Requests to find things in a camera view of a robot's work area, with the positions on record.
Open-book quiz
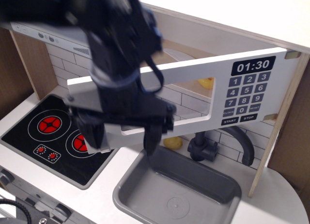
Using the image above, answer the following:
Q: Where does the black toy stovetop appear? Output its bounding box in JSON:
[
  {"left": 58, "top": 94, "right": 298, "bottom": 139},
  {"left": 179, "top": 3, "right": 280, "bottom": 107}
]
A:
[{"left": 0, "top": 94, "right": 117, "bottom": 190}]

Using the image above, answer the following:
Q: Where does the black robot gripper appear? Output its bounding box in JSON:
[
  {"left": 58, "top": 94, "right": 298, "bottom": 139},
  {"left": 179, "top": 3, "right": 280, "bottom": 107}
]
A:
[{"left": 64, "top": 83, "right": 176, "bottom": 156}]

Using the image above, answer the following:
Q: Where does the grey toy oven front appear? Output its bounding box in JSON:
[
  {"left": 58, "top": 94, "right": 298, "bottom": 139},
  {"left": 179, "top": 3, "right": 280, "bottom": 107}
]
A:
[{"left": 0, "top": 168, "right": 91, "bottom": 224}]

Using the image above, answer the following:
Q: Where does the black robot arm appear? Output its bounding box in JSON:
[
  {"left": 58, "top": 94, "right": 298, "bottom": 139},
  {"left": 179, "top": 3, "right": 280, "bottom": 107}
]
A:
[{"left": 0, "top": 0, "right": 176, "bottom": 156}]

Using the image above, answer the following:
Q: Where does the grey toy sink basin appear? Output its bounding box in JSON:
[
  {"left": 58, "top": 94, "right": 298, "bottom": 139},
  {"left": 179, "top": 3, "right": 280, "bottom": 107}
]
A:
[{"left": 112, "top": 147, "right": 242, "bottom": 224}]

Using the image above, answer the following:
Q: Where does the yellow toy potato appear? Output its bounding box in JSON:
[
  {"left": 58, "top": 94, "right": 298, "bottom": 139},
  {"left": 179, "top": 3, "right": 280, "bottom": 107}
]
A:
[{"left": 163, "top": 136, "right": 183, "bottom": 150}]

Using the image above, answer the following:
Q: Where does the dark grey toy faucet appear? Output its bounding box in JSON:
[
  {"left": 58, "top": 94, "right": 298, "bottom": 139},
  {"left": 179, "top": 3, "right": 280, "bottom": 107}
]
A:
[{"left": 187, "top": 126, "right": 255, "bottom": 166}]

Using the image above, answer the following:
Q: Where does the yellow handled toy knife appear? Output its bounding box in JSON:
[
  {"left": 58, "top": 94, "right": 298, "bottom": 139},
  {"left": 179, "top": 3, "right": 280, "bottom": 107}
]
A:
[{"left": 164, "top": 48, "right": 215, "bottom": 90}]

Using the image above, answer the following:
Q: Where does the grey toy range hood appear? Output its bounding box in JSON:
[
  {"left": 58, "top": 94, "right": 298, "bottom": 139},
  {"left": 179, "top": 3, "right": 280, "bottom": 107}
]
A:
[{"left": 0, "top": 22, "right": 92, "bottom": 59}]

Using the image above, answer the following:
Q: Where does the black cable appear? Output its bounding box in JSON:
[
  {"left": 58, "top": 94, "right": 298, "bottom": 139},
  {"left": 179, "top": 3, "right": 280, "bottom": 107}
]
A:
[{"left": 139, "top": 54, "right": 165, "bottom": 94}]

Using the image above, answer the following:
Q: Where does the wooden toy kitchen cabinet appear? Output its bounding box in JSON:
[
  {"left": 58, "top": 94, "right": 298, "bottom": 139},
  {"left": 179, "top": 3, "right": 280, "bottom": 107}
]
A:
[{"left": 9, "top": 0, "right": 310, "bottom": 198}]

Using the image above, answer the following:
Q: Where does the white toy microwave door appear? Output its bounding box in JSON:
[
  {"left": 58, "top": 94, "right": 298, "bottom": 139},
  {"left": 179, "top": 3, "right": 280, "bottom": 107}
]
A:
[{"left": 68, "top": 47, "right": 300, "bottom": 150}]

